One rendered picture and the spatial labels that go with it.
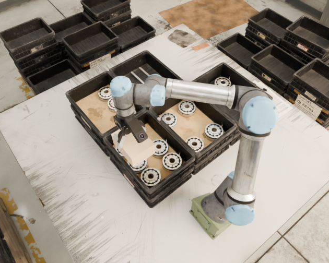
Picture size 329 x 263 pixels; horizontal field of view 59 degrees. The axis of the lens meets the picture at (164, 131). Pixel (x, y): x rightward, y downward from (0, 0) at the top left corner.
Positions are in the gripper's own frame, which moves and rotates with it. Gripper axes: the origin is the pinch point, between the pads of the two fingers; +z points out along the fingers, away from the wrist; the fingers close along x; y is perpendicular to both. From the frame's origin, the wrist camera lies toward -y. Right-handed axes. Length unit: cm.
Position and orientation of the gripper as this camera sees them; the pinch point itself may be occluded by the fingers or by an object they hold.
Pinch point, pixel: (132, 141)
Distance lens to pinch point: 130.6
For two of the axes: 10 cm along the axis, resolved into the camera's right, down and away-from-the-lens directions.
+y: -6.2, -6.4, 4.6
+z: 0.1, 5.8, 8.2
